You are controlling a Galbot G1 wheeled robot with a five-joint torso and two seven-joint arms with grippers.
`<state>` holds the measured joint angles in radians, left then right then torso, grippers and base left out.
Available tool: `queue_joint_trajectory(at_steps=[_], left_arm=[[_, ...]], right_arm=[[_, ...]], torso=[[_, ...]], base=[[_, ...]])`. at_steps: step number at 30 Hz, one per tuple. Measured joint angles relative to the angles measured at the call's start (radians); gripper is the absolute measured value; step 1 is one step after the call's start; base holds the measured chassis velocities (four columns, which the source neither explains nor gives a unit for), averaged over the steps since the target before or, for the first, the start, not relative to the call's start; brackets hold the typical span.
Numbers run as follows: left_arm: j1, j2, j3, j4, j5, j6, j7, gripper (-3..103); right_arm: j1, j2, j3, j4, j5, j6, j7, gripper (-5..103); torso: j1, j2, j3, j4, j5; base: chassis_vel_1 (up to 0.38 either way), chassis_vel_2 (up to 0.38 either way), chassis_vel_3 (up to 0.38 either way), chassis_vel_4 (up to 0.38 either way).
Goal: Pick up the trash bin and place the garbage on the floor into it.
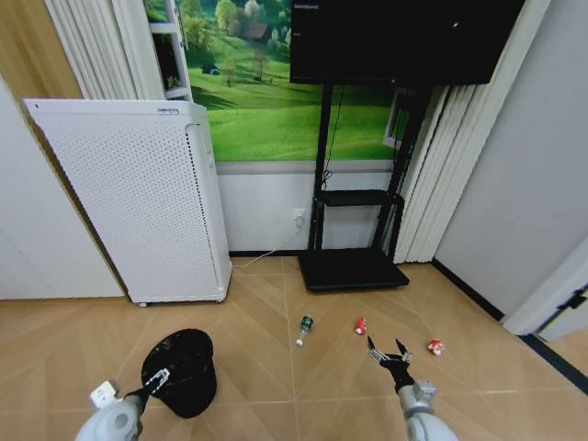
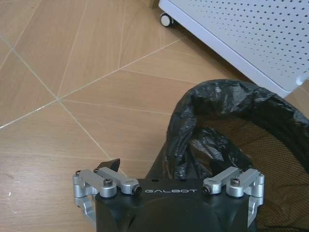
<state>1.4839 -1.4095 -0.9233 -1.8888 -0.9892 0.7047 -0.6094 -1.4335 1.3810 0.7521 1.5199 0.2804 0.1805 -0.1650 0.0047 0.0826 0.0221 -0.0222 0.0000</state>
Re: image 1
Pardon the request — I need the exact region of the black round trash bin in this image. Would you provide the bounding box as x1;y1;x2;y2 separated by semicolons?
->
140;328;219;420

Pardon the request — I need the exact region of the black television floor stand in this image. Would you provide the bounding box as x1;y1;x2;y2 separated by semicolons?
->
297;84;434;294

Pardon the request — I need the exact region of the green label plastic bottle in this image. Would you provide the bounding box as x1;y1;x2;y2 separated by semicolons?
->
295;314;316;348

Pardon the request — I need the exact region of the white door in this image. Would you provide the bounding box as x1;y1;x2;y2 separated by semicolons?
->
502;254;588;344

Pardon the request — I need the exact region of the white perforated air purifier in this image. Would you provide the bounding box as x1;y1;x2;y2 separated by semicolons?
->
22;97;233;309

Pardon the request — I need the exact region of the black door fitting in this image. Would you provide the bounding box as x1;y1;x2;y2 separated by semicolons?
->
557;288;588;312

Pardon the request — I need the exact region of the white pleated curtain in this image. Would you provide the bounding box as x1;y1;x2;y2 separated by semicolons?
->
43;0;165;101
393;0;553;266

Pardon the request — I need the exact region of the black television screen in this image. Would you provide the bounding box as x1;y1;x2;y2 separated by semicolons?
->
289;0;527;86

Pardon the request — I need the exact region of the white power cable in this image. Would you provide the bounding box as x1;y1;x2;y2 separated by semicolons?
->
231;226;302;270

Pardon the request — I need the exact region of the black hanging cable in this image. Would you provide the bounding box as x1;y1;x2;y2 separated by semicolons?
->
321;85;345;190

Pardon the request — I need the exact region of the green meadow wall mural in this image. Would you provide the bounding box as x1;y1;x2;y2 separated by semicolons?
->
142;0;401;164

